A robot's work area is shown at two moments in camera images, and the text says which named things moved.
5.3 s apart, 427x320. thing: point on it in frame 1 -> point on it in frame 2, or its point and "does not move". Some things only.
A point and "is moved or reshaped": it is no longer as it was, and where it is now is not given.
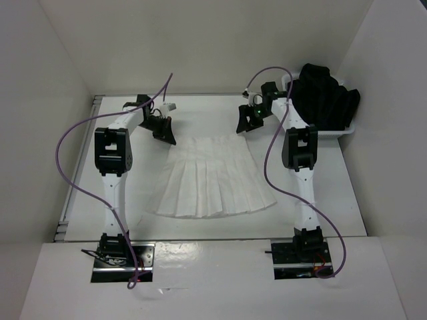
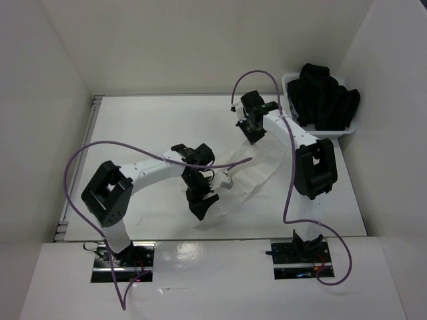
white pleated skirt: x=209 y=176 is moved or reshaped
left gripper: x=165 y=133 -> x=197 y=205
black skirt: x=320 y=100 does not move
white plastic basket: x=322 y=135 does not move
